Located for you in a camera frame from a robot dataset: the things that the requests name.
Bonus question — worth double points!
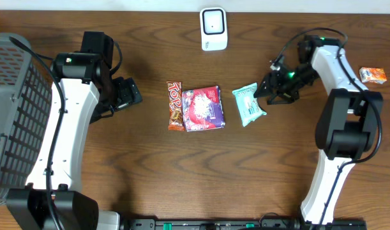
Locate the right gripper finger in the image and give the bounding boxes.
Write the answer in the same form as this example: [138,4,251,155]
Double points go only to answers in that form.
[267,94,296,105]
[254,81,271,98]

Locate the green wet wipes pack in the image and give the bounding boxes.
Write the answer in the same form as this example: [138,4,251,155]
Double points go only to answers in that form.
[232,82,267,127]

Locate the orange Kleenex tissue pack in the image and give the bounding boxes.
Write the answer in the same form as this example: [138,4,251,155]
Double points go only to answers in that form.
[359,67,387,84]

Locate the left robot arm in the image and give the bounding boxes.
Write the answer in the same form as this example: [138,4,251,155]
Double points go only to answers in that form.
[6,31,142,230]

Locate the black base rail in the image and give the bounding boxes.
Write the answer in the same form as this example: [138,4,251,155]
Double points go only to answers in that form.
[125,216,367,230]

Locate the grey plastic mesh basket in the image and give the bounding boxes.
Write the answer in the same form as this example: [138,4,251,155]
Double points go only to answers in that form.
[0,33,52,206]

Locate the purple red tissue pack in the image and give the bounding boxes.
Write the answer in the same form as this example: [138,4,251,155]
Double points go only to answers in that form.
[182,86,225,132]

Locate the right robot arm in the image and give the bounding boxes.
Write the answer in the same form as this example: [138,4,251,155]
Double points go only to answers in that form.
[254,33,383,229]

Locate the orange Top chocolate bar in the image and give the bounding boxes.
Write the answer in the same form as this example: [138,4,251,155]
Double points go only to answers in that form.
[167,81,185,131]

